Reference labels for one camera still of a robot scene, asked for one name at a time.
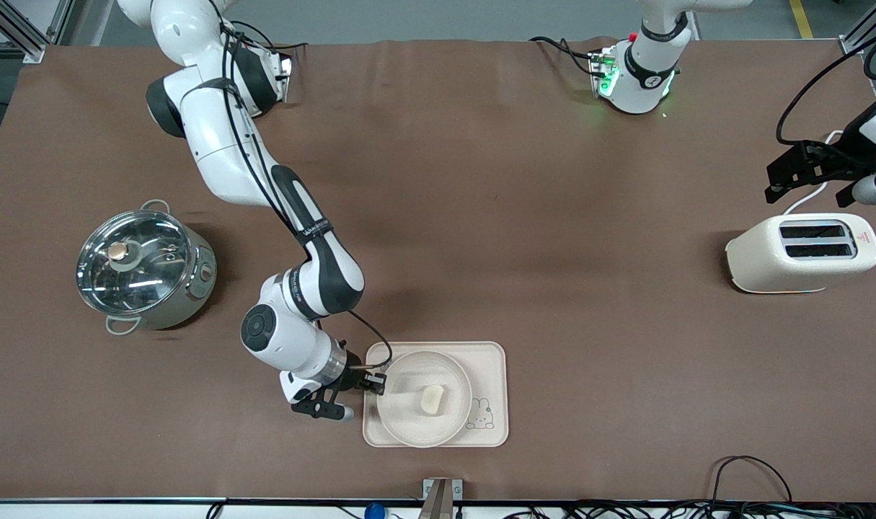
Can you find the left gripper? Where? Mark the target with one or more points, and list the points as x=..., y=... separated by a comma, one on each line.
x=838, y=160

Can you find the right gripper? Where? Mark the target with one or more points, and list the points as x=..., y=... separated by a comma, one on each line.
x=352, y=378

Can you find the round cream plate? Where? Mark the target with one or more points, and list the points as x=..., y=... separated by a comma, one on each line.
x=409, y=425

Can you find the small cream bun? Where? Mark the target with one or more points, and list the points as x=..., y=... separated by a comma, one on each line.
x=432, y=399

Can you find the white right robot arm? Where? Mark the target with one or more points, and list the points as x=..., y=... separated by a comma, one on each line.
x=221, y=144

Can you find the cream rabbit print tray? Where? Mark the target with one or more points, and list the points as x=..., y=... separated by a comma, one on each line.
x=492, y=367

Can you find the cream two-slot toaster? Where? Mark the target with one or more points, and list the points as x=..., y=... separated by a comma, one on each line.
x=762, y=263

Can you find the small blue round object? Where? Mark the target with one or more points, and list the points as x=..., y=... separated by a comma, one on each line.
x=374, y=512

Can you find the steel cooking pot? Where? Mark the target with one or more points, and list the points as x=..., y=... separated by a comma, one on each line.
x=192, y=288

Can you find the brown table mat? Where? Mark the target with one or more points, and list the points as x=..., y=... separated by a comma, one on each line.
x=553, y=180

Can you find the glass pot lid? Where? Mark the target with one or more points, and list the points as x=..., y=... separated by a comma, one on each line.
x=131, y=263

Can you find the metal table bracket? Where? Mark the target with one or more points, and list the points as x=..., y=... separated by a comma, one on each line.
x=442, y=497

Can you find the aluminium frame profile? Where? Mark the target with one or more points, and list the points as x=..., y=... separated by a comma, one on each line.
x=19, y=40
x=859, y=32

